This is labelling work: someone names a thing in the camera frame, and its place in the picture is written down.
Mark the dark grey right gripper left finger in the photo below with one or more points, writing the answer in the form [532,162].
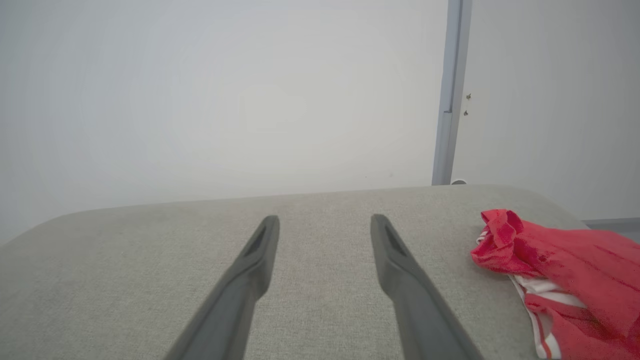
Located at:
[235,300]

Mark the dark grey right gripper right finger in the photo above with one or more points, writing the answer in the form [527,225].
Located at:
[415,310]

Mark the red and white garment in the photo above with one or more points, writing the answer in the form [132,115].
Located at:
[575,260]

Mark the grey post base bracket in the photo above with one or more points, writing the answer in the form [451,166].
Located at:
[458,182]

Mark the grey metal bracket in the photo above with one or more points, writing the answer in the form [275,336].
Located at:
[452,75]

